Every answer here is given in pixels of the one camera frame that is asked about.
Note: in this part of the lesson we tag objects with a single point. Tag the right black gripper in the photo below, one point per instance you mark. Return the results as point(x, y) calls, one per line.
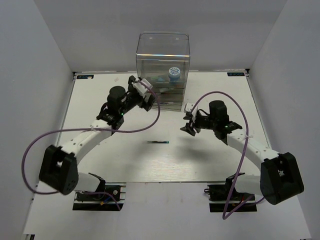
point(195, 123)

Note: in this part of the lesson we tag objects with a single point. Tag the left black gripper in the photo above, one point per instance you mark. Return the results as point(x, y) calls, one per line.
point(146, 106)

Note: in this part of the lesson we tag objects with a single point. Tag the green refill pen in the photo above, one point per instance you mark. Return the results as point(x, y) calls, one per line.
point(158, 142)

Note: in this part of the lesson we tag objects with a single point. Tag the blue cleaning gel jar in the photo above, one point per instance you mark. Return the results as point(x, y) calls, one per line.
point(174, 74)

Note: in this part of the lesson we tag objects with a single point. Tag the clear plastic drawer organizer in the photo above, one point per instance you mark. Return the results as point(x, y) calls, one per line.
point(156, 53)

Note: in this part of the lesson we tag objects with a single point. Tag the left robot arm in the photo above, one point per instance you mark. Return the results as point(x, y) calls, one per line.
point(59, 168)

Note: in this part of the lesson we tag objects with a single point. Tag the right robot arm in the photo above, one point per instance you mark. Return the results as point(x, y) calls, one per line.
point(279, 178)

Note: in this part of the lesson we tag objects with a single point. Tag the left blue table label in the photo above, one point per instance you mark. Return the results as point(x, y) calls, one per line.
point(85, 77)

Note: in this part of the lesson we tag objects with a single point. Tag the blue table label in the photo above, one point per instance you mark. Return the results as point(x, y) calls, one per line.
point(235, 74)
point(85, 77)

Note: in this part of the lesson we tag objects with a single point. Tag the right blue table label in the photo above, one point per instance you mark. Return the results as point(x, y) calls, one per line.
point(235, 74)

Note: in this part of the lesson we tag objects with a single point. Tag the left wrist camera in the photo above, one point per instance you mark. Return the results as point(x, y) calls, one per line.
point(142, 86)

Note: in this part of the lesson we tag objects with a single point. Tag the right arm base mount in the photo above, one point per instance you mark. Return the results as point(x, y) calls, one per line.
point(217, 195)

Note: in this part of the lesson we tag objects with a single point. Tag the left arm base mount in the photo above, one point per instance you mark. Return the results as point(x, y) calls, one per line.
point(111, 200)

